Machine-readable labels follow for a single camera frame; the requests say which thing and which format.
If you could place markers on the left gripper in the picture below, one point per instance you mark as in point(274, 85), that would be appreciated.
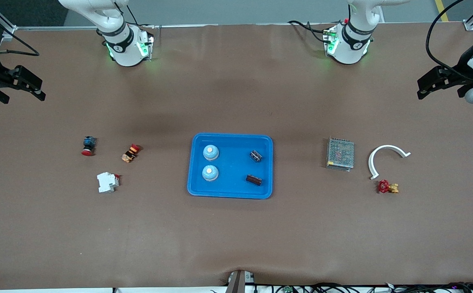
point(461, 69)

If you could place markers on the light blue call bell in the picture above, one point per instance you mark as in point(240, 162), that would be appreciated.
point(210, 152)
point(210, 173)

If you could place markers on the dark striped capacitor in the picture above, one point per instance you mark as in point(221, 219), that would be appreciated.
point(255, 156)

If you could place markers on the dark brown capacitor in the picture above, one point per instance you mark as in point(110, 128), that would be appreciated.
point(253, 180)

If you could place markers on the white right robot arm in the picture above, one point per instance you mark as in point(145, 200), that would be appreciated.
point(124, 49)

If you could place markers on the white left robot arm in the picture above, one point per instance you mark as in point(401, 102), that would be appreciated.
point(352, 44)

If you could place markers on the white curved plastic piece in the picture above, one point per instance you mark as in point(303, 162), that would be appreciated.
point(391, 147)

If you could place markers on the metal mesh power supply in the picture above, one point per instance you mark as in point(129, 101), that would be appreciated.
point(340, 154)

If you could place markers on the white circuit breaker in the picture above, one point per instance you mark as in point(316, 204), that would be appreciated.
point(107, 182)

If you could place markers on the blue plastic tray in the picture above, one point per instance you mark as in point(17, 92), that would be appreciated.
point(232, 171)

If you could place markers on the red button blue switch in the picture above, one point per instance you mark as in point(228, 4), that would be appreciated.
point(88, 145)

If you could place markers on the red yellow button switch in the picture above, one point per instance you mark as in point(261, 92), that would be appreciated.
point(131, 152)

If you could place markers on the grey metal camera bracket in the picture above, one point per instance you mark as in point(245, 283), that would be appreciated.
point(237, 281)

